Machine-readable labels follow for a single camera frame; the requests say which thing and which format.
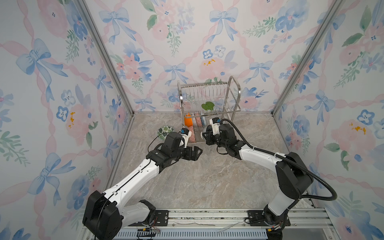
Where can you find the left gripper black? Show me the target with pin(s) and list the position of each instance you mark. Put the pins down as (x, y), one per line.
(195, 155)

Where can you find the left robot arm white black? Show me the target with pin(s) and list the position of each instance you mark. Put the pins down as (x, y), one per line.
(106, 213)

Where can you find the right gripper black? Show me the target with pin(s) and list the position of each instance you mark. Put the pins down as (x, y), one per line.
(209, 139)

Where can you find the green leaf-shaped dish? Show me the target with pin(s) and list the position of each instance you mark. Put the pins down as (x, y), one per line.
(208, 106)

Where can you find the black white floral bowl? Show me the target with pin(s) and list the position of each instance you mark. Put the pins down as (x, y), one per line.
(198, 121)
(192, 137)

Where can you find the white bowl orange outside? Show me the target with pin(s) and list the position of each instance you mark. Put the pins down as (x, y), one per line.
(188, 120)

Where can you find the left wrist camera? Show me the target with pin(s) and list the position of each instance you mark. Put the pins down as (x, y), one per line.
(186, 134)

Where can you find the dark blue flower bowl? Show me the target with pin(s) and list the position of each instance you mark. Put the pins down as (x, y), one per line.
(206, 137)

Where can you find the green leaf pattern bowl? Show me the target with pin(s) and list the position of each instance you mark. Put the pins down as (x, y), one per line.
(164, 131)

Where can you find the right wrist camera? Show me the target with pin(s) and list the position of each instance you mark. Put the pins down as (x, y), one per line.
(215, 124)

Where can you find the stainless steel dish rack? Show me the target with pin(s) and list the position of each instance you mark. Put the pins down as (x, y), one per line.
(201, 102)

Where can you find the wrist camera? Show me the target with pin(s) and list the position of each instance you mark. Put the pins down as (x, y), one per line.
(215, 124)
(186, 134)

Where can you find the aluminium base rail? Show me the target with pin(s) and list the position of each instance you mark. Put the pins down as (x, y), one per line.
(229, 224)

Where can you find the black white floral bowl front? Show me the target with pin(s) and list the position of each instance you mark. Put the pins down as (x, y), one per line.
(192, 137)

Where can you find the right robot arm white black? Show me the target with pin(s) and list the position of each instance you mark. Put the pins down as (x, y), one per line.
(293, 182)

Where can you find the blue white patterned plate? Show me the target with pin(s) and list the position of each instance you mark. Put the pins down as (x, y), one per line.
(203, 121)

